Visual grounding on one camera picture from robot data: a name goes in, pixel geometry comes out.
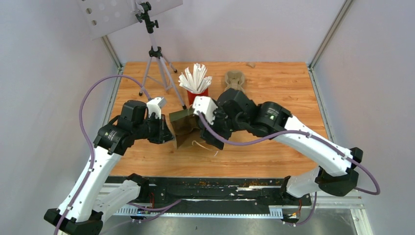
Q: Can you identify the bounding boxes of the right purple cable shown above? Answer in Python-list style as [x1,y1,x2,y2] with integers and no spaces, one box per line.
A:
[198,112,381,227]

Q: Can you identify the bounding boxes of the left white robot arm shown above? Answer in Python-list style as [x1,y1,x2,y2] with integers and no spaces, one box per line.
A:
[44,97,174,235]

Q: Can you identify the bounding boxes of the purple cable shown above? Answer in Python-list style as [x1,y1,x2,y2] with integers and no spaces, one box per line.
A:
[53,75,152,235]
[198,112,381,227]

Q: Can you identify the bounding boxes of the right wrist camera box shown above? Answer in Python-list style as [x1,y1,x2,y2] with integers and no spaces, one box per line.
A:
[192,96,218,125]

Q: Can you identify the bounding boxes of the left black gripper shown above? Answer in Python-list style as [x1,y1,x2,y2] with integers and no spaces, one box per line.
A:
[133,113,176,144]

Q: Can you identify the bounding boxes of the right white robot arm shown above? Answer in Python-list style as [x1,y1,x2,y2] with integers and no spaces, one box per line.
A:
[192,89,363,205]

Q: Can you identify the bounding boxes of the white perforated panel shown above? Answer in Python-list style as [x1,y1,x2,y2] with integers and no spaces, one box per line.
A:
[77,0,183,40]

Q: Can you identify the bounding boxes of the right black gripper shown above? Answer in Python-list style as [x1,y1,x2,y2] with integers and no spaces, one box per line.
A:
[199,102,247,149]

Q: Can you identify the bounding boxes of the green paper bag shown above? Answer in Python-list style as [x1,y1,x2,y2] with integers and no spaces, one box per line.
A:
[169,108,219,156]

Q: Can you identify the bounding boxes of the silver camera tripod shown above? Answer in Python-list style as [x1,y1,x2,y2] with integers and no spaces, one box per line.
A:
[133,0,187,110]

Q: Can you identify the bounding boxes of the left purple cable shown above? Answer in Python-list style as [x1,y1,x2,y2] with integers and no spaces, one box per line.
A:
[53,75,152,235]

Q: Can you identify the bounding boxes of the white wrapped straws bundle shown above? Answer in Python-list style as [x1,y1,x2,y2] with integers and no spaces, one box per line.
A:
[179,63,212,94]

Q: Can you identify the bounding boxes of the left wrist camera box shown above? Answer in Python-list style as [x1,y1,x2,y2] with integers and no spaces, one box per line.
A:
[146,97,167,119]

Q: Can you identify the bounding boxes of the red straw holder cup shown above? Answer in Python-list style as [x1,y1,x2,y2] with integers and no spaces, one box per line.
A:
[186,88,209,106]

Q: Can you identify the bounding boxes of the cardboard cup carrier tray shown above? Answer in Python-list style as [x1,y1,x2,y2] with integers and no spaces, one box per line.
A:
[224,70,245,92]

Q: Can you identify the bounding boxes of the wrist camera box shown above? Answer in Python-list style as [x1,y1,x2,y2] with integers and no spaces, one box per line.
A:
[146,97,167,119]
[192,96,218,125]

